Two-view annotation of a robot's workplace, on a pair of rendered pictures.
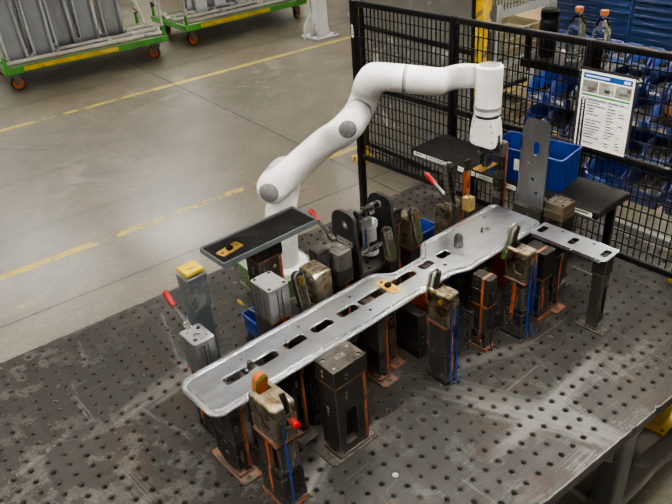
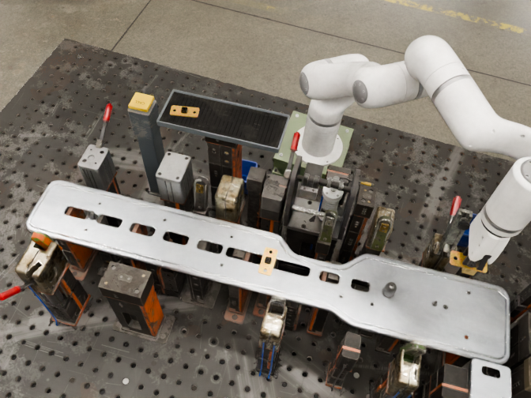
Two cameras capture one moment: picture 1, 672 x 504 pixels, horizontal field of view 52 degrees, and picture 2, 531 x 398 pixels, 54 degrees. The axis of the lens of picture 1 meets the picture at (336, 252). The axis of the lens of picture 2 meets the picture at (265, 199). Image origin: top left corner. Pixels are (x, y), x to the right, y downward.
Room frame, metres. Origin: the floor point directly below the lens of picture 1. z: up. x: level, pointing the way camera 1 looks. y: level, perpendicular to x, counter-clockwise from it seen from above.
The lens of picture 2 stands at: (1.34, -0.66, 2.31)
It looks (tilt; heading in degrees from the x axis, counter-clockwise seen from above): 56 degrees down; 50
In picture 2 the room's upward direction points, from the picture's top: 4 degrees clockwise
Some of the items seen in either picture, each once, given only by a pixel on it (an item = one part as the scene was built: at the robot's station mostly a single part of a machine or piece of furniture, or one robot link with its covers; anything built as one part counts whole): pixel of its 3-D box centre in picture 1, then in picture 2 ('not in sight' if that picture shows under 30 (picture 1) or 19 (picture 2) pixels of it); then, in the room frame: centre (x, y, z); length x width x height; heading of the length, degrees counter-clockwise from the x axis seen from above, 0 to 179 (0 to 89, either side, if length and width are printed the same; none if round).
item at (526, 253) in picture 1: (518, 291); (392, 386); (1.88, -0.60, 0.87); 0.12 x 0.09 x 0.35; 39
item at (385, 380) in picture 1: (372, 337); (240, 279); (1.73, -0.09, 0.84); 0.17 x 0.06 x 0.29; 39
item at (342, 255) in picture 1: (340, 295); (272, 221); (1.91, -0.01, 0.89); 0.13 x 0.11 x 0.38; 39
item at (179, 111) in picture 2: (229, 247); (184, 110); (1.82, 0.33, 1.17); 0.08 x 0.04 x 0.01; 138
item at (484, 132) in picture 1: (486, 128); (491, 232); (2.07, -0.52, 1.38); 0.10 x 0.07 x 0.11; 39
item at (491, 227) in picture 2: (487, 109); (503, 215); (2.07, -0.52, 1.45); 0.09 x 0.08 x 0.03; 39
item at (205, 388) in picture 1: (385, 291); (260, 262); (1.76, -0.14, 1.00); 1.38 x 0.22 x 0.02; 129
